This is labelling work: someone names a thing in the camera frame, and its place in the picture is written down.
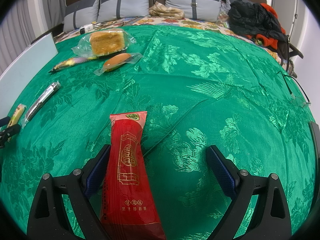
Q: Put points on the yellow black snack stick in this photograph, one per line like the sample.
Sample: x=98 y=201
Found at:
x=71 y=62

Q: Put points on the red snack packet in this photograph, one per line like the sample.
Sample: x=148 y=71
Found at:
x=128 y=210

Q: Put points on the beige folded cloth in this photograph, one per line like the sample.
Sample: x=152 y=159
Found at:
x=158 y=9

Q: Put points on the white charger block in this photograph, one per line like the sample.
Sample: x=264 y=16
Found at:
x=86 y=28

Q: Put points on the floral bedsheet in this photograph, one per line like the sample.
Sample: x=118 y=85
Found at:
x=216 y=49

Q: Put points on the white cardboard box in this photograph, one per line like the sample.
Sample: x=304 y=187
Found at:
x=21 y=71

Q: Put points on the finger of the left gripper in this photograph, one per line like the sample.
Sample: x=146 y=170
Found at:
x=8 y=133
x=4 y=121

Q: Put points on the orange garment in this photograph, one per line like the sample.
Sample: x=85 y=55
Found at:
x=271 y=31

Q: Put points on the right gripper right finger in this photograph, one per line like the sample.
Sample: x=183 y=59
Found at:
x=271 y=217

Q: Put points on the small wrapped bun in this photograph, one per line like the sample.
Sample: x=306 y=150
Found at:
x=117 y=61

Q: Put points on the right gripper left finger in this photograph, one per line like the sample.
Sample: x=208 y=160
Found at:
x=48 y=217

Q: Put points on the grey curtain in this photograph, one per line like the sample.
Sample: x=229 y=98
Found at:
x=54 y=12

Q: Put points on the green patterned bedspread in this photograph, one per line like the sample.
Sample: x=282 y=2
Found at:
x=242 y=102

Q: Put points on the square cake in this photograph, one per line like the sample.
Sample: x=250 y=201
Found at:
x=103 y=43

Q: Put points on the silver foil snack packet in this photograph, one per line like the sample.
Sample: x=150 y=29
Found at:
x=41 y=100

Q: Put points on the left grey pillow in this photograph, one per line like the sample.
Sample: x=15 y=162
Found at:
x=80 y=13

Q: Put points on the middle grey pillow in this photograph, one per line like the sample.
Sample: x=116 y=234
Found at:
x=117 y=9

